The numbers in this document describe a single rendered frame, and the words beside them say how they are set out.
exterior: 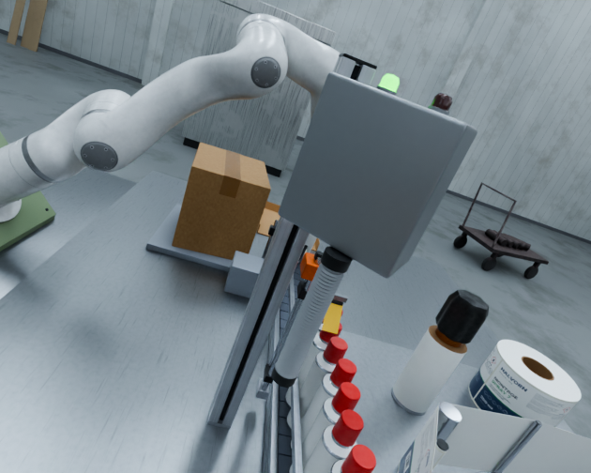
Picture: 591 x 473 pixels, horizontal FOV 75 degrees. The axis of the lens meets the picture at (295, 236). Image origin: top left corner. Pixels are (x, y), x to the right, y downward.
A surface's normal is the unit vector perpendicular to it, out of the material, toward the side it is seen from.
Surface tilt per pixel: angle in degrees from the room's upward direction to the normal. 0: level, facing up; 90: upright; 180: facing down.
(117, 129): 79
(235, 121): 90
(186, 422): 0
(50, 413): 0
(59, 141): 48
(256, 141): 90
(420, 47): 90
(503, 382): 90
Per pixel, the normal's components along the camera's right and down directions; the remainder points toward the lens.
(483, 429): 0.10, 0.43
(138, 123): 0.41, 0.37
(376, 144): -0.51, 0.17
